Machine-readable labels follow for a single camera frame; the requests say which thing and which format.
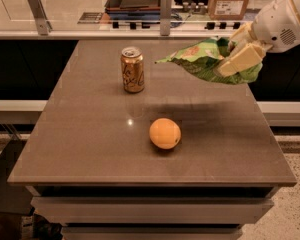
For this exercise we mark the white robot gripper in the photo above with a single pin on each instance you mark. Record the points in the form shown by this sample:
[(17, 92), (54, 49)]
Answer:
[(277, 27)]

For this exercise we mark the metal glass bracket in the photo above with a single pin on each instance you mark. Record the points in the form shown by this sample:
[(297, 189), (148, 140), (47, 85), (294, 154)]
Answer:
[(165, 17), (41, 21)]

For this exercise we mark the green rice chip bag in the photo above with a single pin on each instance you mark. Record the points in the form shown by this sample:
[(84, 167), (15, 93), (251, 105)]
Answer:
[(201, 60)]

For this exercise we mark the cardboard box with label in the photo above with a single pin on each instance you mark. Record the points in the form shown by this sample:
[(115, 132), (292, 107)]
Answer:
[(227, 9)]

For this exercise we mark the lower grey drawer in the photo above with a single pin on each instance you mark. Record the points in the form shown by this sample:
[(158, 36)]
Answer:
[(150, 233)]

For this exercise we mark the upper grey drawer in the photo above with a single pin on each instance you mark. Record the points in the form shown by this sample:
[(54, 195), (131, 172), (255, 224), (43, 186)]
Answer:
[(126, 210)]

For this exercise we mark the grey drawer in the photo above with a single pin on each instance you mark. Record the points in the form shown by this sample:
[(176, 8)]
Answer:
[(126, 210), (150, 233)]

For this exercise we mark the gold soda can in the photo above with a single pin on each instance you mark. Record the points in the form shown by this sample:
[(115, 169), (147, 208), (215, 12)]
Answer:
[(132, 66)]

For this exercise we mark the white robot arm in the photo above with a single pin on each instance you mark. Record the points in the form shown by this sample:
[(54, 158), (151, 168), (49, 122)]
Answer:
[(276, 29)]

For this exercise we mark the orange fruit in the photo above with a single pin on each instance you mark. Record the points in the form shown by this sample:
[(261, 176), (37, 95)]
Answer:
[(164, 133)]

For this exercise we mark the left metal glass bracket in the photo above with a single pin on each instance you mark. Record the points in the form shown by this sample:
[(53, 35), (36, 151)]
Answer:
[(41, 21)]

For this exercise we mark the middle metal glass bracket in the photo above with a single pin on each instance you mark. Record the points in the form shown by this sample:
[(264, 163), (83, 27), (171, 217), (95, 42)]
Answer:
[(165, 17)]

